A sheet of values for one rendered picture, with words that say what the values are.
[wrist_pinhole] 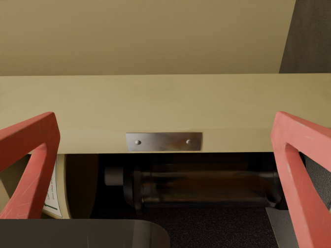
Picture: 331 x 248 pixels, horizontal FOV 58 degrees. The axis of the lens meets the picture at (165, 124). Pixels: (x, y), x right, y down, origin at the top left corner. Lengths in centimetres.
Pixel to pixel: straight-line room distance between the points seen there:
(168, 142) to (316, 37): 38
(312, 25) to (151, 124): 40
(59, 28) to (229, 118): 51
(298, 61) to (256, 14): 14
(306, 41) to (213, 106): 35
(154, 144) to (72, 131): 8
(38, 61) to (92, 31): 15
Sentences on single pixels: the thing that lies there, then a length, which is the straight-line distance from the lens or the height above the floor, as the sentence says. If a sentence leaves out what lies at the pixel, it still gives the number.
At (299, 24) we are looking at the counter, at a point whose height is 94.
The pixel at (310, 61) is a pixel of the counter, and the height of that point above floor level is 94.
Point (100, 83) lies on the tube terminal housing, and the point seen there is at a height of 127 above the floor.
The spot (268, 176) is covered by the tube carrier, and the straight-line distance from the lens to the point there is 42.
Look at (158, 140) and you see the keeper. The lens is 28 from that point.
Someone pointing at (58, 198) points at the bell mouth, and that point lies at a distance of 39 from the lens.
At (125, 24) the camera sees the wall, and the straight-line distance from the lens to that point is 68.
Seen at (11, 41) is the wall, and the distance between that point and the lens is 77.
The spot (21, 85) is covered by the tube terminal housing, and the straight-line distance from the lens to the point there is 38.
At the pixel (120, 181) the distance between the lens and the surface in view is 43.
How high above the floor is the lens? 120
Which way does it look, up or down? level
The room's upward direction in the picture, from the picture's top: 91 degrees counter-clockwise
